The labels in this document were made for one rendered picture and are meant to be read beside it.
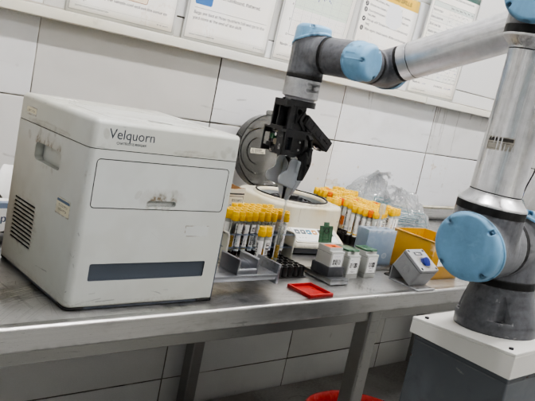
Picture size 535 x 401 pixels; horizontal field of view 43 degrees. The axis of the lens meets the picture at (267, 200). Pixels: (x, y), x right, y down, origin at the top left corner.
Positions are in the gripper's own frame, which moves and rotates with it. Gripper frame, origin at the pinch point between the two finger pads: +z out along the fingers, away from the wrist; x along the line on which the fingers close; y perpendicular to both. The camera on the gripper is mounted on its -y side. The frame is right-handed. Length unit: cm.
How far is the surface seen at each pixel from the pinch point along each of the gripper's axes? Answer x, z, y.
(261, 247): 4.1, 10.7, 8.1
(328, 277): 8.7, 16.3, -9.1
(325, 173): -51, 3, -66
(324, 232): 3.2, 7.8, -10.9
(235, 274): 10.9, 13.6, 19.9
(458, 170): -50, -3, -144
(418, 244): 6.4, 9.8, -43.2
